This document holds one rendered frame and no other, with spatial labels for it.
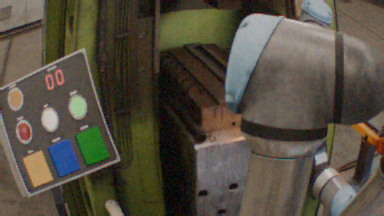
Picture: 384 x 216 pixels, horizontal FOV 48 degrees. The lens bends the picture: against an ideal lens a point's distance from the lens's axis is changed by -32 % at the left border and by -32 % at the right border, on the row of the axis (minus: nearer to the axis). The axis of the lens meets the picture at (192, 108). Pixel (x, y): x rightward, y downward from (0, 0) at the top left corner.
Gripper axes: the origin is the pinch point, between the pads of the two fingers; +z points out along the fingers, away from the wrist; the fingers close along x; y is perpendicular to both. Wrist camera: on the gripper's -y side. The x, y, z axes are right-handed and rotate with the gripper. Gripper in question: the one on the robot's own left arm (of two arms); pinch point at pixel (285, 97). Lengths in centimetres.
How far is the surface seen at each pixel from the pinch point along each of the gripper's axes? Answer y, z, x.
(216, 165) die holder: -2.7, 28.1, -10.7
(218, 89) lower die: -21.0, 22.3, -5.4
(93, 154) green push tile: 0.1, 9.8, -44.0
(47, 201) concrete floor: -62, 159, -67
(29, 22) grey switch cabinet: -433, 355, -72
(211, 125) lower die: -12.0, 23.9, -9.9
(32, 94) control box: -11, -2, -60
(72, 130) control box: -4.6, 6.1, -48.6
